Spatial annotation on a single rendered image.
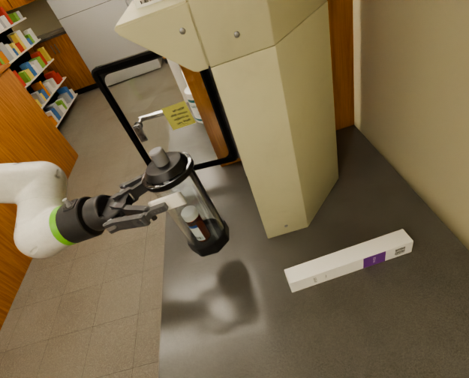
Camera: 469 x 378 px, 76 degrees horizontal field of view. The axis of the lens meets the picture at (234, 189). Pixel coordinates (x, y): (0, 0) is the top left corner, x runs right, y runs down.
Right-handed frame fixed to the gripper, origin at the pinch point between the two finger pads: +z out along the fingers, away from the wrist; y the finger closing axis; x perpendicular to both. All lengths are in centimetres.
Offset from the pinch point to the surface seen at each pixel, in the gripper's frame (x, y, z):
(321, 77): -3.1, 14.8, 35.2
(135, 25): -27.8, 0.8, 9.2
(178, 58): -21.2, 1.5, 12.6
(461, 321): 34, -23, 43
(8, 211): 55, 133, -200
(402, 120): 20, 22, 54
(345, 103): 22, 44, 46
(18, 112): 9, 226, -204
